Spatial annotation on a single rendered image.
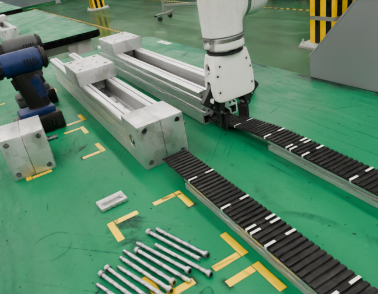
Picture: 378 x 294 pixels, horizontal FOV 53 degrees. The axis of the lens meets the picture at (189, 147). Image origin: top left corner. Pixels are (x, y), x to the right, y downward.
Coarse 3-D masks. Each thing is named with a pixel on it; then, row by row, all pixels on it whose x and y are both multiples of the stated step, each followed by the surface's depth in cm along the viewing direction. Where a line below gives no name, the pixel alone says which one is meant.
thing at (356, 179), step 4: (372, 168) 58; (364, 172) 58; (368, 172) 58; (372, 172) 57; (376, 172) 57; (356, 176) 57; (360, 176) 57; (364, 176) 57; (368, 176) 57; (372, 176) 57; (348, 180) 57; (352, 180) 57; (356, 180) 56; (360, 180) 56; (364, 180) 56; (356, 184) 56
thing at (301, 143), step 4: (300, 140) 69; (304, 140) 69; (308, 140) 69; (292, 144) 68; (296, 144) 69; (300, 144) 68; (304, 144) 68; (284, 148) 69; (288, 148) 68; (292, 148) 67; (296, 148) 67
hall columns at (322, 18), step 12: (96, 0) 1009; (312, 0) 377; (324, 0) 365; (336, 0) 356; (348, 0) 364; (312, 12) 383; (324, 12) 370; (336, 12) 361; (312, 24) 389; (324, 24) 375; (312, 36) 394; (324, 36) 381
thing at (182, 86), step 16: (128, 64) 123; (144, 64) 115; (160, 64) 118; (176, 64) 109; (128, 80) 130; (144, 80) 119; (160, 80) 106; (176, 80) 96; (192, 80) 103; (160, 96) 108; (176, 96) 98; (192, 96) 91; (192, 112) 93; (208, 112) 89
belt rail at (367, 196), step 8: (272, 144) 73; (280, 152) 72; (288, 152) 69; (296, 160) 68; (304, 160) 66; (304, 168) 67; (312, 168) 65; (320, 168) 63; (320, 176) 64; (328, 176) 62; (336, 176) 60; (336, 184) 61; (344, 184) 60; (352, 184) 58; (352, 192) 59; (360, 192) 57; (368, 192) 56; (368, 200) 56; (376, 200) 55
